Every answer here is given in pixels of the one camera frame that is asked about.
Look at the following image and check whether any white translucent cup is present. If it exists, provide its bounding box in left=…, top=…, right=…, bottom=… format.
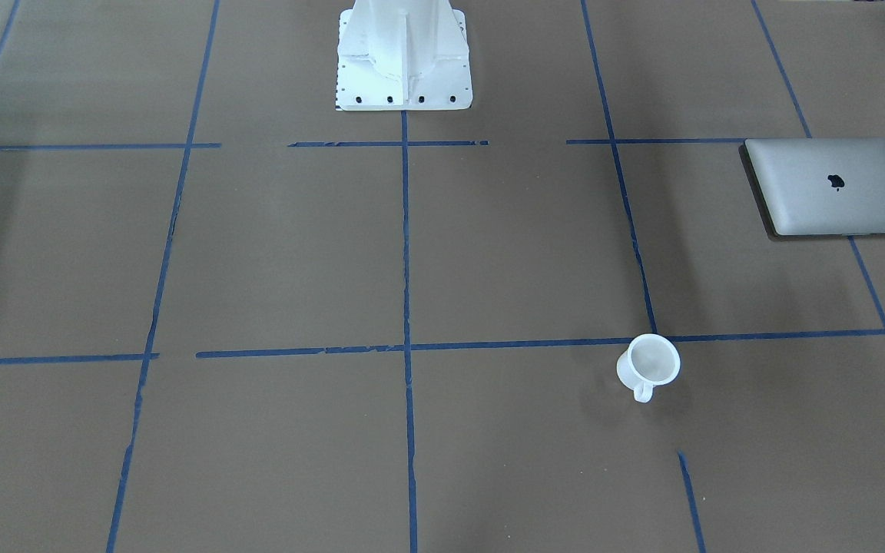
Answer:
left=617, top=333, right=681, bottom=403

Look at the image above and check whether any blue upper horizontal tape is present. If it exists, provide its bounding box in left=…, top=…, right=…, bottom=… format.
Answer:
left=566, top=137, right=885, bottom=145

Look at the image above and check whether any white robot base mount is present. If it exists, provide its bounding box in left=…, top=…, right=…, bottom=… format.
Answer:
left=335, top=1, right=473, bottom=111

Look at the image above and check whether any blue short lower tape piece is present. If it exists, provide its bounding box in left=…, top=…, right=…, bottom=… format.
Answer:
left=677, top=449, right=707, bottom=553

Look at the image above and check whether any blue upper-centre horizontal tape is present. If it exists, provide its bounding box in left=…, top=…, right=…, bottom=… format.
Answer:
left=288, top=140, right=489, bottom=148

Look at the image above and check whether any blue middle horizontal tape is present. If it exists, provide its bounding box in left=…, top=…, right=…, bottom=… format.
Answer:
left=0, top=353, right=145, bottom=366

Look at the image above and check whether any silver closed laptop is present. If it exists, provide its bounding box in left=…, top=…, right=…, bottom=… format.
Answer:
left=744, top=137, right=885, bottom=237

